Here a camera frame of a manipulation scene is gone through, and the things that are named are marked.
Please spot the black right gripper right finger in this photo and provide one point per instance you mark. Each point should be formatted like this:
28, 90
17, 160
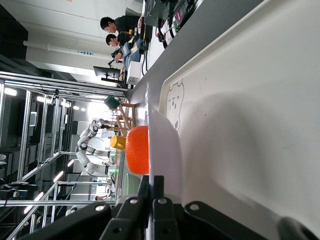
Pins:
163, 217

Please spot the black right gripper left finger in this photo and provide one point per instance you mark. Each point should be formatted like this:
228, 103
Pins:
130, 217

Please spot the white round plate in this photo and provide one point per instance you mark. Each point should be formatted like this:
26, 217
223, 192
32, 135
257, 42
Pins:
162, 150

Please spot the orange fruit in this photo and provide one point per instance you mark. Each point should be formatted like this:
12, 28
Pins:
137, 150

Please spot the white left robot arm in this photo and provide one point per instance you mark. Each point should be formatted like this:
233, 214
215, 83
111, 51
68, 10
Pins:
86, 160

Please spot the pale green bowl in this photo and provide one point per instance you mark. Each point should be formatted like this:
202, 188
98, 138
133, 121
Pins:
131, 186

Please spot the yellow cup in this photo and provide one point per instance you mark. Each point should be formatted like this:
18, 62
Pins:
117, 142

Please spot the wooden peg mug rack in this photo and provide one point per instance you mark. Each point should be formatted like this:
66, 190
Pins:
126, 117

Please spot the cream bear print tray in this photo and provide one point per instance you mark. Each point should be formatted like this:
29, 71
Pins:
237, 100

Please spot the white cardboard box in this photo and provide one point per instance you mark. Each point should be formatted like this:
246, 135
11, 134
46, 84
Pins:
133, 72

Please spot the black computer monitor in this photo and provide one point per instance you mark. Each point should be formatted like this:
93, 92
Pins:
106, 72

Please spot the person in blue apron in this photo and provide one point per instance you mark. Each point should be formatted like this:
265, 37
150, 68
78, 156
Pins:
112, 40

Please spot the person in black top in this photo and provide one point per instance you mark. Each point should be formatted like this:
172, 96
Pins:
125, 23

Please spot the black power strip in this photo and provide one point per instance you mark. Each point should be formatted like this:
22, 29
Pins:
185, 11

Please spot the aluminium frame structure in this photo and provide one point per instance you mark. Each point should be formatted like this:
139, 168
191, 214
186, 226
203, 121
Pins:
25, 125

